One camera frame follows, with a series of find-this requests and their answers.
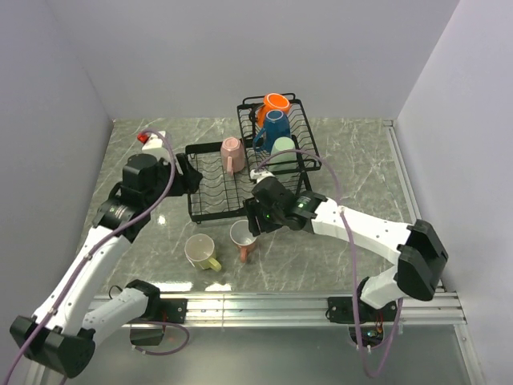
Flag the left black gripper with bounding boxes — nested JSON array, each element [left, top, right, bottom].
[[145, 152, 203, 208]]

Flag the coral pink mug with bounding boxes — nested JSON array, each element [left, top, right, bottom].
[[229, 220, 257, 263]]

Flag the light pink mug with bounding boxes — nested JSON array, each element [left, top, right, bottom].
[[220, 136, 245, 176]]

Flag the green cup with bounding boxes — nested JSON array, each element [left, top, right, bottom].
[[268, 136, 297, 184]]

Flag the blue mug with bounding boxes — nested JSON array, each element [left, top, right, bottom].
[[252, 110, 290, 153]]

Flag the orange mug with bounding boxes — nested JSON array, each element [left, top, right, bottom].
[[256, 93, 291, 128]]

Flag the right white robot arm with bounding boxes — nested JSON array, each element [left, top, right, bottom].
[[244, 171, 448, 321]]

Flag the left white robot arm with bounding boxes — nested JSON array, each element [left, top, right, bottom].
[[10, 153, 203, 379]]

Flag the yellow mug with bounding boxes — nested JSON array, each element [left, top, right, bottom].
[[184, 233, 222, 272]]

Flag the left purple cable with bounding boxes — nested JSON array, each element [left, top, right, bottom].
[[0, 128, 190, 385]]

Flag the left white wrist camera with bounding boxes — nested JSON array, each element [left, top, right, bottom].
[[137, 132, 171, 163]]

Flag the black wire dish rack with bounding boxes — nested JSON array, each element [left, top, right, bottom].
[[185, 92, 321, 224]]

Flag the aluminium mounting rail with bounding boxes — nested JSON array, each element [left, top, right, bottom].
[[161, 291, 467, 328]]

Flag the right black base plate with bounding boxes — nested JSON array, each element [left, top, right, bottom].
[[325, 296, 354, 325]]

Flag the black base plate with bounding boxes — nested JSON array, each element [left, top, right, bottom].
[[325, 296, 354, 325], [157, 298, 188, 324]]

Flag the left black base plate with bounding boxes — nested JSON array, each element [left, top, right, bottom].
[[157, 298, 188, 324]]

